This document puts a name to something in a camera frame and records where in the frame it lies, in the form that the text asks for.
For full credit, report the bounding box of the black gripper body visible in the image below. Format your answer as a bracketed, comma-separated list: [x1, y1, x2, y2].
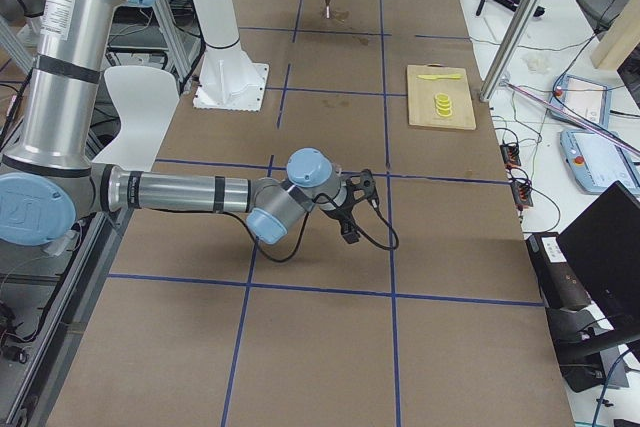
[319, 186, 356, 227]

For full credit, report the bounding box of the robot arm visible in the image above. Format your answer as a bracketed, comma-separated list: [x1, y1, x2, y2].
[1, 0, 355, 246]

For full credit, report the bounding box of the bamboo cutting board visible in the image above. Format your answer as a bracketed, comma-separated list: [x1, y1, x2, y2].
[406, 65, 476, 131]

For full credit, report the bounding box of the yellow plastic knife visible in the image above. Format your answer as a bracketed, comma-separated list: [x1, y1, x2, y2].
[416, 73, 463, 81]

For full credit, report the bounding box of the white chair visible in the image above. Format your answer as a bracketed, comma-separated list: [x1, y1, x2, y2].
[94, 65, 179, 171]

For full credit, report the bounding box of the black computer monitor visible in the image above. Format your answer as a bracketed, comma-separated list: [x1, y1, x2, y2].
[558, 181, 639, 318]

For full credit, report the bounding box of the blue teach pendant near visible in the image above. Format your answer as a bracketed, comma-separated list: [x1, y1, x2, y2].
[560, 129, 639, 196]

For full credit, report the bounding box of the blue teach pendant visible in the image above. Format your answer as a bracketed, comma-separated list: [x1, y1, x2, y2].
[549, 74, 611, 127]
[560, 129, 639, 196]

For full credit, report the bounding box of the blue teach pendant far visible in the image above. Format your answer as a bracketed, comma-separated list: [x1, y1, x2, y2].
[549, 74, 611, 127]

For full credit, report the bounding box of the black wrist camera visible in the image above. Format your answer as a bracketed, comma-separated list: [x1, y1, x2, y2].
[344, 169, 380, 210]

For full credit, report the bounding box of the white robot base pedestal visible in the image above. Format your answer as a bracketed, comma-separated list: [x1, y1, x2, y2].
[193, 0, 269, 112]

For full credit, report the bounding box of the aluminium frame post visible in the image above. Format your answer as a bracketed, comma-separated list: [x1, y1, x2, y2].
[479, 0, 540, 102]

